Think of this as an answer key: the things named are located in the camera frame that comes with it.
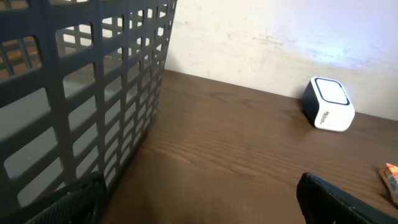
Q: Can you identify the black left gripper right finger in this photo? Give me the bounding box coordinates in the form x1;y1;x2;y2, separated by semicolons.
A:
296;172;397;224

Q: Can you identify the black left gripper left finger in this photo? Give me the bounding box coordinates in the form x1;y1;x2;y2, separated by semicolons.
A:
26;172;107;224

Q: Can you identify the orange white snack packet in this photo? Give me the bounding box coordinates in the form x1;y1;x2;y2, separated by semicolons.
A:
379;163;398;205

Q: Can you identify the white barcode scanner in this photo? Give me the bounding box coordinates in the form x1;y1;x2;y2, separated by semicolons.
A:
302;77;355;132

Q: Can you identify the dark grey plastic basket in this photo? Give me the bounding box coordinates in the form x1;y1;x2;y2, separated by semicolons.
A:
1;0;177;216

